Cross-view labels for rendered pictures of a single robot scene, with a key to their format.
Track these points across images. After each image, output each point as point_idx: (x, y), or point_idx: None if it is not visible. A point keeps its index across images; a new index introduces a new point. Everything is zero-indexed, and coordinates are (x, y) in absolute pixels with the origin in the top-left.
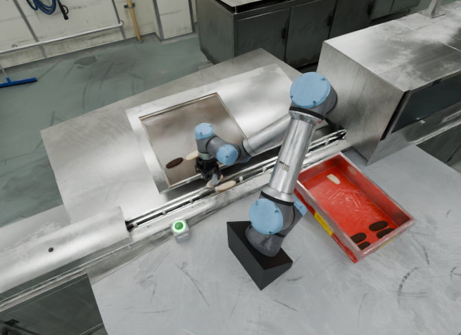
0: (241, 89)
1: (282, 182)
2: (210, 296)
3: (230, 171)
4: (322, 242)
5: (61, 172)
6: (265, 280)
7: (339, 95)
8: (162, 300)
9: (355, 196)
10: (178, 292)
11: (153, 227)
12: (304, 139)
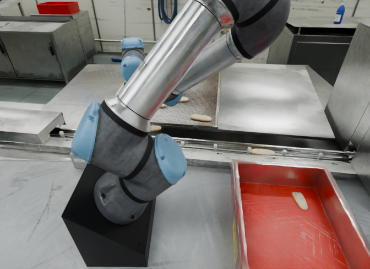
0: (248, 74)
1: (128, 86)
2: (40, 232)
3: (183, 137)
4: (217, 267)
5: (69, 87)
6: (84, 248)
7: (359, 96)
8: (7, 205)
9: (319, 238)
10: (24, 208)
11: (69, 142)
12: (184, 28)
